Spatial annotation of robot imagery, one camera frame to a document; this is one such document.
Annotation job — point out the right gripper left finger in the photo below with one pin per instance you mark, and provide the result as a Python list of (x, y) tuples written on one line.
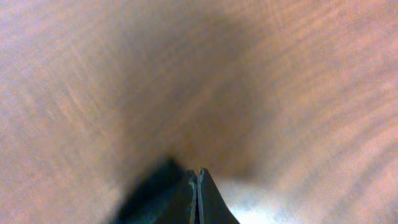
[(168, 194)]

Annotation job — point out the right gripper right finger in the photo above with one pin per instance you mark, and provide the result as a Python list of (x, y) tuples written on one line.
[(212, 209)]

